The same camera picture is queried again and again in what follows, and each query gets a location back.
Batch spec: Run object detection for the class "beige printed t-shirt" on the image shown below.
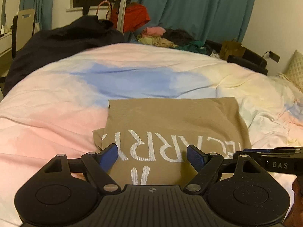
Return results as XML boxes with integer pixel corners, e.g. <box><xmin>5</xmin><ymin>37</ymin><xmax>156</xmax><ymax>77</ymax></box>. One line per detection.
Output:
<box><xmin>93</xmin><ymin>97</ymin><xmax>251</xmax><ymax>186</ymax></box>

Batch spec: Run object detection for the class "black clothes pile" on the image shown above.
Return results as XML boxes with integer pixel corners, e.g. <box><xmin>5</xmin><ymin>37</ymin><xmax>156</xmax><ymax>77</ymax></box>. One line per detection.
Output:
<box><xmin>162</xmin><ymin>29</ymin><xmax>222</xmax><ymax>53</ymax></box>

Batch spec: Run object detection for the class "yellow beige clothes pile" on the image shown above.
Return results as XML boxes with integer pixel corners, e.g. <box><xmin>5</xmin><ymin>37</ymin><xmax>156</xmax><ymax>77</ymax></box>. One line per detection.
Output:
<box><xmin>137</xmin><ymin>34</ymin><xmax>178</xmax><ymax>48</ymax></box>

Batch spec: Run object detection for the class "person's right hand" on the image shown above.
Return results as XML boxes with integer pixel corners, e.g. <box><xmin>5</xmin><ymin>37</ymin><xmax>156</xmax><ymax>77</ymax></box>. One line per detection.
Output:
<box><xmin>283</xmin><ymin>179</ymin><xmax>303</xmax><ymax>227</ymax></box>

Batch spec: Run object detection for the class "pastel tie-dye bed sheet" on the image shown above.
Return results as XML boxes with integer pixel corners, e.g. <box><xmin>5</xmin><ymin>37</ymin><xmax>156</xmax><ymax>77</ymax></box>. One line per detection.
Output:
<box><xmin>1</xmin><ymin>43</ymin><xmax>302</xmax><ymax>226</ymax></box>

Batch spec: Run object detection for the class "cream knitted pillow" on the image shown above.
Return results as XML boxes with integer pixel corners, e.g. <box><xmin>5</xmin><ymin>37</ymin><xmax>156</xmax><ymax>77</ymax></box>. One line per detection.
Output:
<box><xmin>283</xmin><ymin>50</ymin><xmax>303</xmax><ymax>91</ymax></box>

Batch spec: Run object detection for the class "black armchair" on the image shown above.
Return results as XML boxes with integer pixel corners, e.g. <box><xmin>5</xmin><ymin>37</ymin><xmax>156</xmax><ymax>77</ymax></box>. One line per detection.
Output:
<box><xmin>226</xmin><ymin>48</ymin><xmax>268</xmax><ymax>75</ymax></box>

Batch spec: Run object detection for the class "brown paper bag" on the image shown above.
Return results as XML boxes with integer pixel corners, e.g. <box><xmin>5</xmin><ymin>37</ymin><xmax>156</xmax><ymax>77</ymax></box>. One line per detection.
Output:
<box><xmin>219</xmin><ymin>40</ymin><xmax>246</xmax><ymax>61</ymax></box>

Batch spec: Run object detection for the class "green garment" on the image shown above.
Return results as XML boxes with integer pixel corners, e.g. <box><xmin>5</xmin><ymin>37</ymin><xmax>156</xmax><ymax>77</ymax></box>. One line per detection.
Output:
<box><xmin>175</xmin><ymin>41</ymin><xmax>212</xmax><ymax>56</ymax></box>

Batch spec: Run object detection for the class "black garment on bed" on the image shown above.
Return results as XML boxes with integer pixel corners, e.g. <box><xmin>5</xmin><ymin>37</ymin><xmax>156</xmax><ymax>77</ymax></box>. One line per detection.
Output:
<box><xmin>3</xmin><ymin>15</ymin><xmax>124</xmax><ymax>96</ymax></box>

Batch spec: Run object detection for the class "pink folded garment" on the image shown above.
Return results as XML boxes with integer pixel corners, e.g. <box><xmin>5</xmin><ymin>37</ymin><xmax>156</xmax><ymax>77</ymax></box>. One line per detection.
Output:
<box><xmin>141</xmin><ymin>26</ymin><xmax>166</xmax><ymax>37</ymax></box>

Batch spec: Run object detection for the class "right blue curtain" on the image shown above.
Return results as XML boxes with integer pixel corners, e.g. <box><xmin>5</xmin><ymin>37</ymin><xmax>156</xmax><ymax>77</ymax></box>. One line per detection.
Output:
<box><xmin>133</xmin><ymin>0</ymin><xmax>255</xmax><ymax>43</ymax></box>

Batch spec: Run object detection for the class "blue curtain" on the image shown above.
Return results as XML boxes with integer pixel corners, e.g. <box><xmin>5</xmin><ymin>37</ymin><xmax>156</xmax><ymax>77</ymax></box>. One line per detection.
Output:
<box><xmin>18</xmin><ymin>0</ymin><xmax>58</xmax><ymax>31</ymax></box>
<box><xmin>133</xmin><ymin>0</ymin><xmax>255</xmax><ymax>43</ymax></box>

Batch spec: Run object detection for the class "white dresser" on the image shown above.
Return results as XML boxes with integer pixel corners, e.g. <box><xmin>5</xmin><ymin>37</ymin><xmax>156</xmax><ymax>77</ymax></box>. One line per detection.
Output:
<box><xmin>0</xmin><ymin>32</ymin><xmax>12</xmax><ymax>56</ymax></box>

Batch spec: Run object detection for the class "red garment on stand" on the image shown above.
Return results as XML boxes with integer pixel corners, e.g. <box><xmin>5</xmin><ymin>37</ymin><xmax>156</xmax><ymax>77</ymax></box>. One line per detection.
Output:
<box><xmin>110</xmin><ymin>2</ymin><xmax>151</xmax><ymax>33</ymax></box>

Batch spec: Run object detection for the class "beige black chair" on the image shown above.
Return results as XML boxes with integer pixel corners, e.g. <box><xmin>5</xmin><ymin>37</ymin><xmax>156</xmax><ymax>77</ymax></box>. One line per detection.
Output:
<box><xmin>12</xmin><ymin>9</ymin><xmax>36</xmax><ymax>59</ymax></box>

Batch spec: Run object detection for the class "wavy black mirror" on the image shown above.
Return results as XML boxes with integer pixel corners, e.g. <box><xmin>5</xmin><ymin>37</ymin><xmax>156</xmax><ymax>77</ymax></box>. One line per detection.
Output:
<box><xmin>0</xmin><ymin>0</ymin><xmax>6</xmax><ymax>27</ymax></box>

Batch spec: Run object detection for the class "left blue curtain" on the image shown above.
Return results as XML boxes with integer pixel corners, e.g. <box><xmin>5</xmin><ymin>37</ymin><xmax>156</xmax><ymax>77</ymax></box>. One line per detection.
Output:
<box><xmin>18</xmin><ymin>0</ymin><xmax>58</xmax><ymax>31</ymax></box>

